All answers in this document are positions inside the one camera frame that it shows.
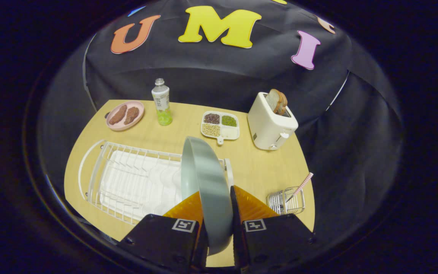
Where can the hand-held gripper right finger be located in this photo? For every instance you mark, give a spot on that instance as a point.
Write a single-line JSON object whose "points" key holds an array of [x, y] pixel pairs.
{"points": [[276, 239]]}

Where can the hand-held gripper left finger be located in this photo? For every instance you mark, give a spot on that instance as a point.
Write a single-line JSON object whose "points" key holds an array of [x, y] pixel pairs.
{"points": [[158, 239]]}

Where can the pale green plate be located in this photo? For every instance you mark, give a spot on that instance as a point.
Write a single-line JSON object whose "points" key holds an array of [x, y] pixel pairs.
{"points": [[211, 182]]}

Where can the pink plate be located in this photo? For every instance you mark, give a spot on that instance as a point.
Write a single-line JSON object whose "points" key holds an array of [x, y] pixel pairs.
{"points": [[139, 118]]}

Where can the white toaster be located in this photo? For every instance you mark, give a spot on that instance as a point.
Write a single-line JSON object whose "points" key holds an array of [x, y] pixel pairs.
{"points": [[268, 129]]}

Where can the white divided bean tray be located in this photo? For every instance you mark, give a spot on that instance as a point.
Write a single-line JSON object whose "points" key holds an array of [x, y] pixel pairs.
{"points": [[230, 133]]}

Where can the brown meat piece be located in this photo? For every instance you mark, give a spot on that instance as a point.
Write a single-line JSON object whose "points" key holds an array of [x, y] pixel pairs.
{"points": [[131, 115], [117, 115]]}

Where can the brown bread slice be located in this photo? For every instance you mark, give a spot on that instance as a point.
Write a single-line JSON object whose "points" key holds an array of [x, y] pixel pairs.
{"points": [[283, 103], [272, 99]]}

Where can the green drink bottle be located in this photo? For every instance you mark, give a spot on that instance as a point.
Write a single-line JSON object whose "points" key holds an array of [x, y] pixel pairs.
{"points": [[162, 102]]}

